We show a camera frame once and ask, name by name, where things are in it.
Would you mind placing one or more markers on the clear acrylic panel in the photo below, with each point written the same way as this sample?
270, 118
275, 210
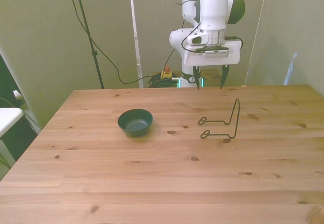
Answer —
257, 32

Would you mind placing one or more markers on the white seat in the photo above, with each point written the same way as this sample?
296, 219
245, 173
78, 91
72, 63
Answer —
7, 117

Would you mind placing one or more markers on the white vertical strip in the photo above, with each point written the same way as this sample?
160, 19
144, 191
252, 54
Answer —
136, 47

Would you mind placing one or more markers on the yellow emergency stop box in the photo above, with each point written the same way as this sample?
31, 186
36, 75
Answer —
166, 74

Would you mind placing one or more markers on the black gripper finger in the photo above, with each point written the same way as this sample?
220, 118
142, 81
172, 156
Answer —
224, 76
196, 77

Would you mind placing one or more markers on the dark green bowl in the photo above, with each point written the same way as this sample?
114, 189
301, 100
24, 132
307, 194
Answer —
135, 123

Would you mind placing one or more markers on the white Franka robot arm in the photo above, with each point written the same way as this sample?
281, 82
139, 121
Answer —
212, 6

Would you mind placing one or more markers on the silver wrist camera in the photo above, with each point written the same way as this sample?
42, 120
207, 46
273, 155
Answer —
216, 53

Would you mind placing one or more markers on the black tripod pole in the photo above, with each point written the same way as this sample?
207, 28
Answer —
87, 32

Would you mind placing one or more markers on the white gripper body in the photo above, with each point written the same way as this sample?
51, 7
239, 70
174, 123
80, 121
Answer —
233, 54

